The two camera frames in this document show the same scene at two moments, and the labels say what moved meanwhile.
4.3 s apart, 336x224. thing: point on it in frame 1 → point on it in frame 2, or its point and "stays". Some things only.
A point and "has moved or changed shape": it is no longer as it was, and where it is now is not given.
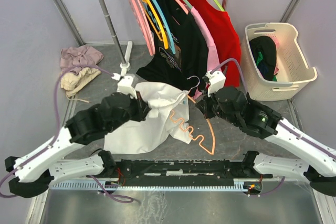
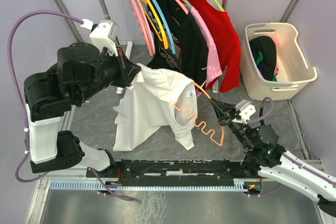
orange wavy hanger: x=188 y=93 → x=201 y=88
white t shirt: x=168 y=105 has moved or changed shape
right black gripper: x=203 y=105 → x=221 y=110
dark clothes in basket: x=264 y=51 stays
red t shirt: x=221 y=28 stays
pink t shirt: x=213 y=66 stays
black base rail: x=155 y=171 stays
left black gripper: x=143 y=107 → x=127 y=71
